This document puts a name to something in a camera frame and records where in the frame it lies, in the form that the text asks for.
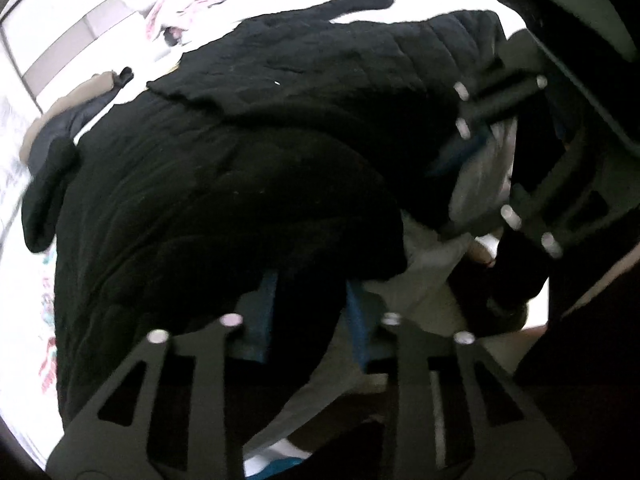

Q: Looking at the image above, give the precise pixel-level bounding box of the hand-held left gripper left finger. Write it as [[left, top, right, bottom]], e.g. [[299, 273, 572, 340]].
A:
[[47, 270, 278, 480]]

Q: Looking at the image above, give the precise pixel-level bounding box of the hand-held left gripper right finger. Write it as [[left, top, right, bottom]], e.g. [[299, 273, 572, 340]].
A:
[[345, 280, 571, 480]]

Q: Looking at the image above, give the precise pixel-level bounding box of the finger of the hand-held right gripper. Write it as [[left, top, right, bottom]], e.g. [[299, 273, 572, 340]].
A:
[[440, 180, 568, 261], [432, 30, 551, 176]]

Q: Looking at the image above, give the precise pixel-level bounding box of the black quilted coat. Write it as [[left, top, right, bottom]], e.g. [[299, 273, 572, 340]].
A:
[[22, 0, 551, 461]]

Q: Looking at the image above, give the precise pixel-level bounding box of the grey cloth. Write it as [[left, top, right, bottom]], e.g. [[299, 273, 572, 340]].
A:
[[244, 122, 518, 478]]

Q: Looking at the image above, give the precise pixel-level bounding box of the olive and navy garment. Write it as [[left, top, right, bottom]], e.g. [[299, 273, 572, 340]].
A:
[[20, 67, 135, 171]]

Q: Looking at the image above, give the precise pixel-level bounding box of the white wardrobe with grey stripe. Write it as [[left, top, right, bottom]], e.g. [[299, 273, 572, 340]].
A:
[[0, 0, 166, 111]]

